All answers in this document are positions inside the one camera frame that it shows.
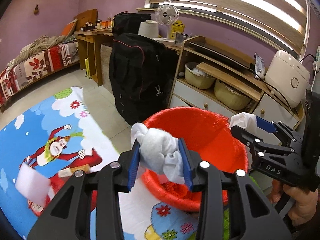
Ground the white paper wad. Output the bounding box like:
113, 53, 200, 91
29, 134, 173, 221
229, 112, 258, 135

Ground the white foam block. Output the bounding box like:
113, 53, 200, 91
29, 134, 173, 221
15, 163, 51, 207

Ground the white tissue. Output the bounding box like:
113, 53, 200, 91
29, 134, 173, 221
131, 122, 184, 184

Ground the red mesh trash bin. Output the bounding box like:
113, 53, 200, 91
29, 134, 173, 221
142, 107, 248, 212

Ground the person's right hand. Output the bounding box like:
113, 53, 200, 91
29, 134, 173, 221
268, 180, 318, 226

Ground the small cardboard box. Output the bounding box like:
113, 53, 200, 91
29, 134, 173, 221
58, 164, 91, 178

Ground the beige basket right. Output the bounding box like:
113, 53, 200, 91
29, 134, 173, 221
214, 80, 251, 111

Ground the beige basket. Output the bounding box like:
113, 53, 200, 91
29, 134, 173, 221
214, 80, 251, 111
184, 62, 216, 90

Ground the white rice cooker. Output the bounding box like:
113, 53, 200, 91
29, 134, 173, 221
265, 50, 310, 108

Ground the cartoon blue play mat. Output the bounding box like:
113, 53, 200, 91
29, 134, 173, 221
1, 87, 197, 239

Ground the white power strip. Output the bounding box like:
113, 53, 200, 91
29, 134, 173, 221
313, 46, 320, 77

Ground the wooden shelf cabinet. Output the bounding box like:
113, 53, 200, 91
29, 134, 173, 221
168, 36, 305, 129

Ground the black laptop on shelf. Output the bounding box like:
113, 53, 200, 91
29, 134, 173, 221
189, 41, 254, 69

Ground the beige basket left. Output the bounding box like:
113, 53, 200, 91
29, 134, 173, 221
184, 62, 216, 90

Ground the striped zebra window blind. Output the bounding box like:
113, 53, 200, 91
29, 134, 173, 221
145, 0, 310, 55

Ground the yellow package on desk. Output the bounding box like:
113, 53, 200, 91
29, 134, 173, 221
169, 20, 185, 40

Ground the large black bag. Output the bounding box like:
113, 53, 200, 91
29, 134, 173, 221
109, 32, 180, 126

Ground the bed with floral sheet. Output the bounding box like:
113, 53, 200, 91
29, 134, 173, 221
1, 41, 79, 111

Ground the white desk fan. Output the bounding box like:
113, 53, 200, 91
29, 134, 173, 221
155, 3, 180, 40

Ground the white thread cone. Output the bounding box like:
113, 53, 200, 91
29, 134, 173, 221
138, 20, 159, 38

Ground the beige crumpled blanket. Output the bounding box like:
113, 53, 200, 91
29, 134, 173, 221
7, 35, 66, 67

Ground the wooden desk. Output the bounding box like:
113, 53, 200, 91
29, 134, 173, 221
75, 29, 113, 86

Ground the black backpack on desk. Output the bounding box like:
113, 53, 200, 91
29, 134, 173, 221
112, 12, 151, 37

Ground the orange pillow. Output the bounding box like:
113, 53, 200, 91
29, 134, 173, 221
61, 18, 78, 37

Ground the wooden headboard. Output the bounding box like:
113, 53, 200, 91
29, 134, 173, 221
74, 9, 98, 31

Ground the wall ornament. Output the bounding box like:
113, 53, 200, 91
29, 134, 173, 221
34, 5, 39, 15

